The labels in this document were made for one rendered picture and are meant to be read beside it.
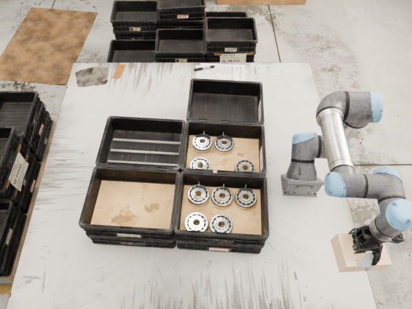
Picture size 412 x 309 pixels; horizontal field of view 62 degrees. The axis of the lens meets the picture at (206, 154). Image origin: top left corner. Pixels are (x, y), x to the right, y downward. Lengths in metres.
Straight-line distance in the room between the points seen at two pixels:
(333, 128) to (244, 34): 1.87
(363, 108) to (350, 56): 2.47
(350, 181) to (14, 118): 2.31
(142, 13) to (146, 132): 1.76
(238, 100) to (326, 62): 1.82
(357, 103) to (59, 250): 1.43
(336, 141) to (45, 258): 1.36
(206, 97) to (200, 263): 0.92
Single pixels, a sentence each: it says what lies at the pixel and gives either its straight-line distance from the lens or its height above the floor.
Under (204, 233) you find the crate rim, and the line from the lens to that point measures 1.46.
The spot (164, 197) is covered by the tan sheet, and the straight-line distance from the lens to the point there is 1.64.
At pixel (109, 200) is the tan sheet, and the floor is 0.83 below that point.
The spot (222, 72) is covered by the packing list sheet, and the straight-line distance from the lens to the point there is 2.34.
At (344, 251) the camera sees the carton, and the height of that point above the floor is 1.11.
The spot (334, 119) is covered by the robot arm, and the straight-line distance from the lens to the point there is 1.29.
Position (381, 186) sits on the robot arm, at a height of 1.42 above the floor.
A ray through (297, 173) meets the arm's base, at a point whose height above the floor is 0.85.
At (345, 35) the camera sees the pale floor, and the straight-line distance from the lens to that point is 4.09.
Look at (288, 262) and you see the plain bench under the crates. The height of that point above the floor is 0.70.
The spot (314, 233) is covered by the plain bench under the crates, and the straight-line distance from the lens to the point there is 1.79.
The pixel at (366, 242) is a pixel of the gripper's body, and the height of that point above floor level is 1.24.
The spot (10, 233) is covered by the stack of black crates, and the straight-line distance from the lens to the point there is 2.42.
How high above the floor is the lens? 2.30
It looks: 57 degrees down
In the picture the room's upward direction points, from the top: 2 degrees clockwise
